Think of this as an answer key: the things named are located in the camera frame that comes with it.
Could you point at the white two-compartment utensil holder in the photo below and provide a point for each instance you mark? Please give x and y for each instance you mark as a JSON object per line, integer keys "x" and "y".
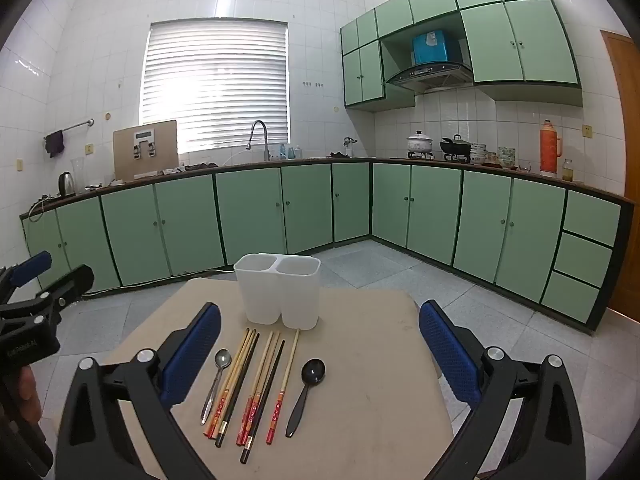
{"x": 280, "y": 288}

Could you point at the cardboard box with scale picture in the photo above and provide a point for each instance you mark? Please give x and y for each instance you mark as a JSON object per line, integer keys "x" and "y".
{"x": 144, "y": 149}

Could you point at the bamboo chopstick red orange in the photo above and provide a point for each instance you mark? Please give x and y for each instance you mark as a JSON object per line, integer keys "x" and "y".
{"x": 278, "y": 407}

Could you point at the bamboo chopstick red floral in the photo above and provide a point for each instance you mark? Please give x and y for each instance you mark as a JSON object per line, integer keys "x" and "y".
{"x": 249, "y": 401}

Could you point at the towel rail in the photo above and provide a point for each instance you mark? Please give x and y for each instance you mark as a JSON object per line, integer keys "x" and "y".
{"x": 87, "y": 123}

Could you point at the metal spoon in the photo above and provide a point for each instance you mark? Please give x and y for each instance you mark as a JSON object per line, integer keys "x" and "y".
{"x": 222, "y": 359}

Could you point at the glass jar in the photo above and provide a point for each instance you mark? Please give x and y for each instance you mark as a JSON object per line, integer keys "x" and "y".
{"x": 567, "y": 170}

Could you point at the green lower cabinets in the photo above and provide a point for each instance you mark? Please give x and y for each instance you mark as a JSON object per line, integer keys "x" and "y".
{"x": 555, "y": 246}

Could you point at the black chopstick silver band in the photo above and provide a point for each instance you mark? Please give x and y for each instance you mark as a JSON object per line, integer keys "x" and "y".
{"x": 261, "y": 406}

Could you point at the blue box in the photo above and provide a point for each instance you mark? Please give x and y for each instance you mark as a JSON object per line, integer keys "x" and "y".
{"x": 430, "y": 47}

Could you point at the electric kettle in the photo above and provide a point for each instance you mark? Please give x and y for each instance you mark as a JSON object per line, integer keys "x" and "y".
{"x": 66, "y": 185}

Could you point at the window blinds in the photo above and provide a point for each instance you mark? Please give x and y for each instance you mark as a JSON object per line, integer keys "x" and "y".
{"x": 223, "y": 80}

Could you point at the green cabinets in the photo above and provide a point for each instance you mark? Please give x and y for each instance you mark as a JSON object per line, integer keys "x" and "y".
{"x": 518, "y": 50}
{"x": 555, "y": 246}

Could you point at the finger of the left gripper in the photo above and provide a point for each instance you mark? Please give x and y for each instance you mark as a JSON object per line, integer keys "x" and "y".
{"x": 64, "y": 291}
{"x": 17, "y": 276}

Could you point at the black plastic spoon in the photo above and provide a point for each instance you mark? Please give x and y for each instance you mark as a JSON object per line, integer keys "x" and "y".
{"x": 312, "y": 375}

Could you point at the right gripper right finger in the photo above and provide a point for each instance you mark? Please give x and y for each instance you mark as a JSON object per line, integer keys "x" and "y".
{"x": 546, "y": 441}

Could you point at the bamboo chopstick red end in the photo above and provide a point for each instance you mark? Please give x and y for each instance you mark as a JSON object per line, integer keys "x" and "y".
{"x": 222, "y": 415}

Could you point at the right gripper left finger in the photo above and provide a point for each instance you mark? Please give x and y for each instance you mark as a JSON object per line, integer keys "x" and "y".
{"x": 94, "y": 441}

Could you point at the black wok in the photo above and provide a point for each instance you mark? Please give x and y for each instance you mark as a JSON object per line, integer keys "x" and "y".
{"x": 456, "y": 148}

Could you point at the person left hand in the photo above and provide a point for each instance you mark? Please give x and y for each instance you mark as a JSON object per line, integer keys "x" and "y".
{"x": 30, "y": 406}

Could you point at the orange thermos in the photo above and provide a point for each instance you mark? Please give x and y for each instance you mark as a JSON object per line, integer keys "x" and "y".
{"x": 551, "y": 149}

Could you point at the green upper cabinets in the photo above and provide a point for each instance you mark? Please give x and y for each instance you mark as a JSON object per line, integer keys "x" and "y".
{"x": 518, "y": 50}

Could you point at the bamboo chopstick red tip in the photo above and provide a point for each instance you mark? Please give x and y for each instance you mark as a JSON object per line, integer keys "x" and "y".
{"x": 270, "y": 351}

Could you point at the white cooking pot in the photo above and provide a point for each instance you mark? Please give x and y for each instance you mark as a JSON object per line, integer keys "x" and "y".
{"x": 419, "y": 145}

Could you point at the dark towel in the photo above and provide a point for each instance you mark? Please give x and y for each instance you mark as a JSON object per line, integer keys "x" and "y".
{"x": 54, "y": 143}

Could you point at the patterned mug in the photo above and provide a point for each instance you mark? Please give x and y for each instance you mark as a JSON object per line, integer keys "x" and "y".
{"x": 507, "y": 156}

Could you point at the wooden door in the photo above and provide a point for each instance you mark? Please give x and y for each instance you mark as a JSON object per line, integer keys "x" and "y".
{"x": 624, "y": 55}

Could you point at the bamboo chopstick orange end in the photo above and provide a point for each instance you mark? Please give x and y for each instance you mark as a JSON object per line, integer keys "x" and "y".
{"x": 225, "y": 389}

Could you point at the range hood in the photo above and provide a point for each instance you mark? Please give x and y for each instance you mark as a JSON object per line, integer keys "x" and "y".
{"x": 431, "y": 77}

